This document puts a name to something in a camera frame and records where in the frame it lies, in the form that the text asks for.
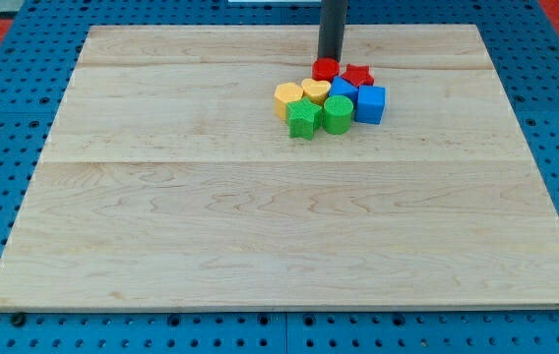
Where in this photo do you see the red circle block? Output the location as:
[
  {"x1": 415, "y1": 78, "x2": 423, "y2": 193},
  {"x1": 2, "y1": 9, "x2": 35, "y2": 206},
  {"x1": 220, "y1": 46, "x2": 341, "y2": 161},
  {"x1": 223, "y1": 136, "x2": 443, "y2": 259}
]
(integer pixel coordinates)
[{"x1": 311, "y1": 57, "x2": 340, "y2": 82}]

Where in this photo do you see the red star block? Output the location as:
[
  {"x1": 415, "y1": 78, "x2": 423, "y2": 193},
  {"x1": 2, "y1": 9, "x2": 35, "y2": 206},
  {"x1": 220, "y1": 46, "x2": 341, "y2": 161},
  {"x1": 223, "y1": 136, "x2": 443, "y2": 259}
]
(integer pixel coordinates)
[{"x1": 341, "y1": 64, "x2": 375, "y2": 88}]

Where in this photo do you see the green star block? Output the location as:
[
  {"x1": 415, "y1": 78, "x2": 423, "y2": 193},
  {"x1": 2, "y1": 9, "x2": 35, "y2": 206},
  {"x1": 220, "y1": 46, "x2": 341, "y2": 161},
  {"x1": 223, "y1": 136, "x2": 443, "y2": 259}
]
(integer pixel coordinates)
[{"x1": 286, "y1": 97, "x2": 323, "y2": 140}]

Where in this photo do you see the yellow hexagon block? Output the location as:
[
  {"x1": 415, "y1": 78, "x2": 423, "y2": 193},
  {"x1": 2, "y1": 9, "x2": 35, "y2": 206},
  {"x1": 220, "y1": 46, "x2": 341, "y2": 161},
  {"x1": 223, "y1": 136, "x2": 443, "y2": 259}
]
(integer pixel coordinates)
[{"x1": 274, "y1": 83, "x2": 303, "y2": 121}]

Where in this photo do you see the green cylinder block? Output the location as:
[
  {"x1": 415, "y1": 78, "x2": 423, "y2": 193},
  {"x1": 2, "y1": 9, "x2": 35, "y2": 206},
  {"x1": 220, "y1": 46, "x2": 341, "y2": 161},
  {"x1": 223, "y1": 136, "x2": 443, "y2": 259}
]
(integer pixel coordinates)
[{"x1": 323, "y1": 95, "x2": 354, "y2": 135}]

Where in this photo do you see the yellow heart block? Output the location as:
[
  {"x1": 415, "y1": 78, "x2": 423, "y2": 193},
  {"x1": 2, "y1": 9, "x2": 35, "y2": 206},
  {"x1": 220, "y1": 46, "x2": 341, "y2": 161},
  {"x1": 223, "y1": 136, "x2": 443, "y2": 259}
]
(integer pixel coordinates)
[{"x1": 301, "y1": 78, "x2": 331, "y2": 106}]

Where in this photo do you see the blue triangle block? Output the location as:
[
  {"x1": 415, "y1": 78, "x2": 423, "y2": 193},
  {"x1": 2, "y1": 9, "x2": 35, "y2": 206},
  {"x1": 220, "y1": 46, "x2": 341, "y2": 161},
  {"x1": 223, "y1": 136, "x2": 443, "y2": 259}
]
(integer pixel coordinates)
[{"x1": 329, "y1": 76, "x2": 358, "y2": 104}]

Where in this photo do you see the light wooden board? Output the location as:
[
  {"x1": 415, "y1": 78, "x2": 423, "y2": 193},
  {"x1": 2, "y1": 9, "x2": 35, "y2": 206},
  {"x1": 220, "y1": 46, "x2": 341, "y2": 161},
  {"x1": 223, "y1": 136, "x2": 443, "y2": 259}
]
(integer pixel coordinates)
[{"x1": 0, "y1": 25, "x2": 559, "y2": 313}]

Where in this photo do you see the blue cube block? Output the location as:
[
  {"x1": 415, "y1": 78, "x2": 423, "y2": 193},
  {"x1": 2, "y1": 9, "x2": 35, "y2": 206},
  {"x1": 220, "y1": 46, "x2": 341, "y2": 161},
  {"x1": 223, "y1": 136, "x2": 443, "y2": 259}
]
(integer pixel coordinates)
[{"x1": 354, "y1": 85, "x2": 387, "y2": 125}]

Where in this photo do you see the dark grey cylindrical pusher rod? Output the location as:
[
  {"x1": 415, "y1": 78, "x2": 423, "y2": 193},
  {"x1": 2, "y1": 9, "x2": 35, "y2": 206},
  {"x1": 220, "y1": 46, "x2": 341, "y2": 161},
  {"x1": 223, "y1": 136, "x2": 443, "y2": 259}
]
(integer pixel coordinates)
[{"x1": 317, "y1": 0, "x2": 348, "y2": 61}]

